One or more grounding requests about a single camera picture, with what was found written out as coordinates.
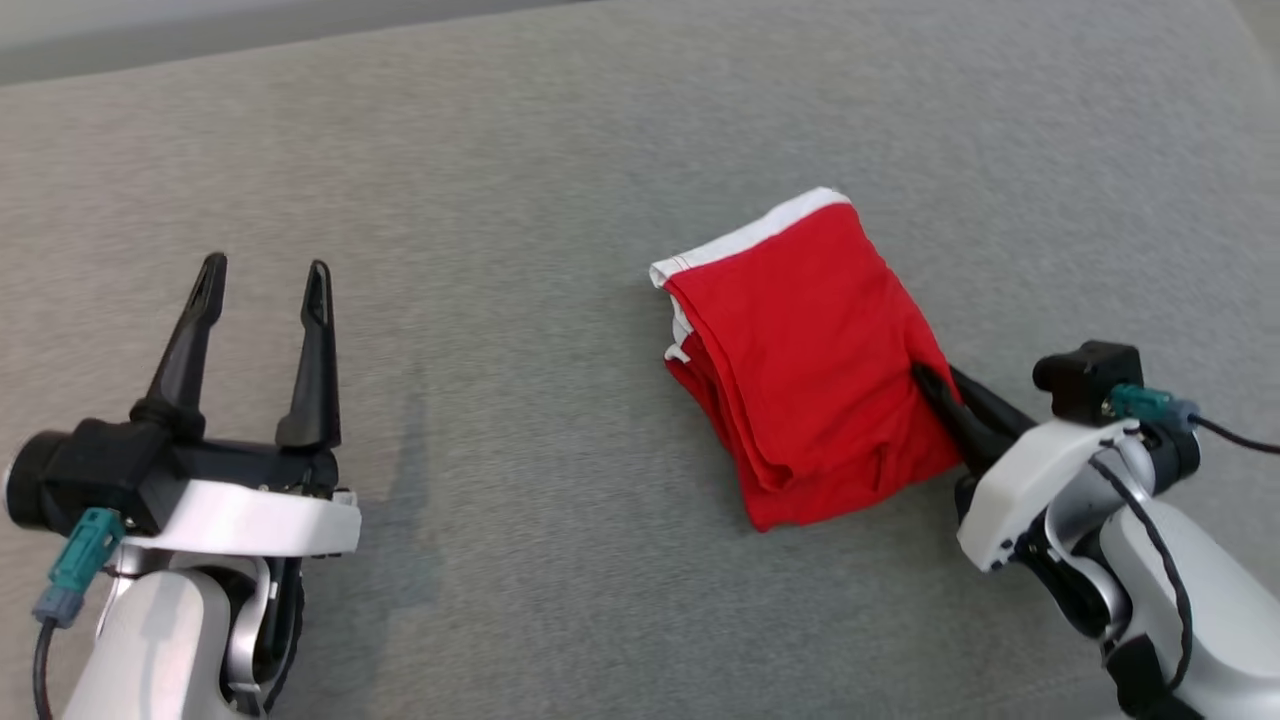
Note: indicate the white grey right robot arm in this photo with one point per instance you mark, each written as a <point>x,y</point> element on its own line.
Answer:
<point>1220,620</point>

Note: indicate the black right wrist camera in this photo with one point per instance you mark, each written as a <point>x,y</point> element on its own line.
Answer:
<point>1090,375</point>

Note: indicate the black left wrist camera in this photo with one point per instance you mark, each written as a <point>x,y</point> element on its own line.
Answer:
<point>100,470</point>

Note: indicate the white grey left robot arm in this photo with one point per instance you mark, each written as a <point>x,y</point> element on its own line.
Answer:
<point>160,640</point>

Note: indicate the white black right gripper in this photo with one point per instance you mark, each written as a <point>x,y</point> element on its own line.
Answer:
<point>1010,490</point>

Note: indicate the red jersey white hem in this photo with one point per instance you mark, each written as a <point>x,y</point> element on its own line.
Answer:
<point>800,350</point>

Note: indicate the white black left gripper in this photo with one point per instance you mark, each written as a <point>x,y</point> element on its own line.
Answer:
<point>250,515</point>

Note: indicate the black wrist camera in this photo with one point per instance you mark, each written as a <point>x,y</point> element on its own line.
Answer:
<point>100,470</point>
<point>1090,375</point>

